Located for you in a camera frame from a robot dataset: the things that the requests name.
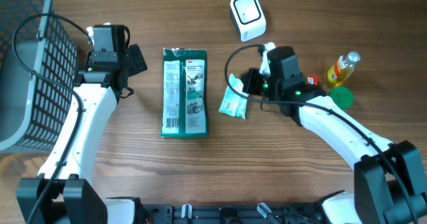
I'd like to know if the clear teal small packet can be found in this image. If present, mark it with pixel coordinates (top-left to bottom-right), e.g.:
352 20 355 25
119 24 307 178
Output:
218 74 248 119

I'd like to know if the red stick sachet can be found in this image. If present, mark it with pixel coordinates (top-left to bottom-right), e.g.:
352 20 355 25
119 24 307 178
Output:
307 75 318 85

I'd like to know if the green white wipes packet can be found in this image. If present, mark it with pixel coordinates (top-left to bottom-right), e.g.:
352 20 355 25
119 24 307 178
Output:
161 48 208 138

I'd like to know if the green lid jar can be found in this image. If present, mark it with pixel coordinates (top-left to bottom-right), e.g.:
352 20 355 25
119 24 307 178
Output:
328 86 354 110

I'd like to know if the yellow dish soap bottle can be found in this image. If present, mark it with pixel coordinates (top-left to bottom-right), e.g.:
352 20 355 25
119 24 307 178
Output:
327 51 360 87

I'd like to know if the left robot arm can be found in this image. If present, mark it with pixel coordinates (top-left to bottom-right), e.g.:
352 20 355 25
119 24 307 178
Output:
17 25 149 223

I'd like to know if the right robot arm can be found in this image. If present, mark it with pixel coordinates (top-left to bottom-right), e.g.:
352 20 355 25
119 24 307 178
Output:
242 43 426 223

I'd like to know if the white barcode scanner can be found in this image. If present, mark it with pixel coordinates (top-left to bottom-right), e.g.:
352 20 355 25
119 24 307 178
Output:
230 0 267 42

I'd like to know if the grey plastic mesh basket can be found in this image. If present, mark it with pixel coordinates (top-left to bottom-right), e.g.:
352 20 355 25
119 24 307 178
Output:
1 0 78 153

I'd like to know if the right black camera cable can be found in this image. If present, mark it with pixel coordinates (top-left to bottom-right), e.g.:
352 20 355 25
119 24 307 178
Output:
224 43 420 224

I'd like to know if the black camera cable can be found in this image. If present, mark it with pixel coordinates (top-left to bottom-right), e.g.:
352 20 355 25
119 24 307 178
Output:
224 43 420 224
11 13 94 224

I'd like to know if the left black camera cable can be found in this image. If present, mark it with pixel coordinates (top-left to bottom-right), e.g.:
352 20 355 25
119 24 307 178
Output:
11 13 94 224

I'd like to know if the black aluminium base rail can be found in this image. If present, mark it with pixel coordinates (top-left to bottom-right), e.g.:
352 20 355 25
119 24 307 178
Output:
106 202 378 224

